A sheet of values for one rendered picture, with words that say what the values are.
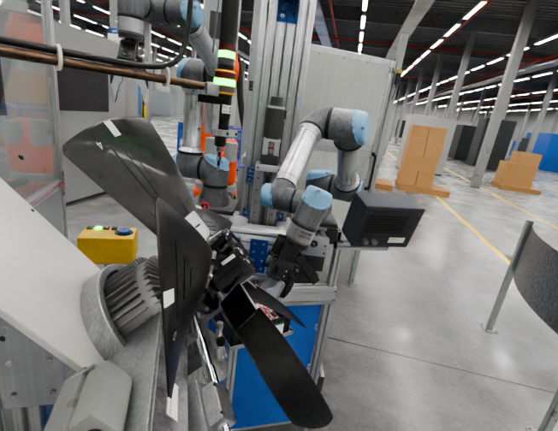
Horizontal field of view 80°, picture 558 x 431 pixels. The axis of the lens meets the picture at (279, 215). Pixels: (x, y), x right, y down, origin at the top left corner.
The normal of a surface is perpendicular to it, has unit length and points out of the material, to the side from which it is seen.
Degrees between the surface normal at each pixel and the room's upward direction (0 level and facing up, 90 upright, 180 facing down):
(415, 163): 90
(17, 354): 90
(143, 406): 40
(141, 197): 62
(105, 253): 90
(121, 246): 90
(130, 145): 53
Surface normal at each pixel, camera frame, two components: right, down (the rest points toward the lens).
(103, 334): -0.06, -0.13
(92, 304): -0.29, -0.46
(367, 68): 0.25, 0.34
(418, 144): -0.21, 0.27
